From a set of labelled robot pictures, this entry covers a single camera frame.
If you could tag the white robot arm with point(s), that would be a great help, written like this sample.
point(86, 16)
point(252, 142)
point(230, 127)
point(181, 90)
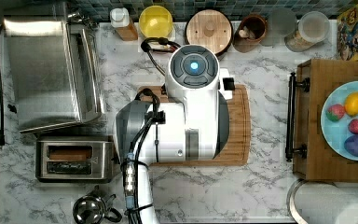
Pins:
point(193, 125)

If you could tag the stainless steel slot toaster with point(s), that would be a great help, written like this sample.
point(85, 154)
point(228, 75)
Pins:
point(84, 159)

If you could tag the stainless steel toaster oven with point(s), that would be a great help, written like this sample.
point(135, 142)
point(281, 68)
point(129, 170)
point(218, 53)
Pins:
point(54, 69)

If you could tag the bamboo cutting board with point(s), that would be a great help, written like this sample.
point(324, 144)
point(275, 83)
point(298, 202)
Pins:
point(236, 150)

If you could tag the round wooden lid canister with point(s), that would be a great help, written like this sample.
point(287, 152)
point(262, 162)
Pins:
point(211, 29)

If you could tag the yellow lidded jar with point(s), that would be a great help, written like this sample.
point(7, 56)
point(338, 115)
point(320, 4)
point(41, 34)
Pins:
point(156, 21)

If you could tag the brown ceramic jar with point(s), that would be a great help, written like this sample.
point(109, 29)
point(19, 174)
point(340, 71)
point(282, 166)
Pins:
point(251, 31)

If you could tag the bottle with white cap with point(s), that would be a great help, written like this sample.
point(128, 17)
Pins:
point(123, 24)

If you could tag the shiny steel creamer pitcher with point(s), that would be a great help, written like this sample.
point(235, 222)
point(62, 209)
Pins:
point(94, 207)

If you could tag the frosted grey cup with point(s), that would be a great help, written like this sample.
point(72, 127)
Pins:
point(280, 23)

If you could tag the red green toy fruit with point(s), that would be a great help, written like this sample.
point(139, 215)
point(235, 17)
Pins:
point(335, 112)

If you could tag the light blue plate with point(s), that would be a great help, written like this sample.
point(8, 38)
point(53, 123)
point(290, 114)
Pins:
point(337, 132)

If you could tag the glass jar with white lid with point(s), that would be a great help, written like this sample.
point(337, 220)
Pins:
point(311, 29)

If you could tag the paper towel roll holder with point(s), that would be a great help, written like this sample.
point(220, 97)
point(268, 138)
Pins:
point(323, 203)

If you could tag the yellow lemon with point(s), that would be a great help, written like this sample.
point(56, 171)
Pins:
point(351, 104)

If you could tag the small red toy fruit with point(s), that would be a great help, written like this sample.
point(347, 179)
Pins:
point(353, 126)

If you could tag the wooden crate with black handle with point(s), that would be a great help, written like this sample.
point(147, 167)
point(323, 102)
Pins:
point(309, 86)

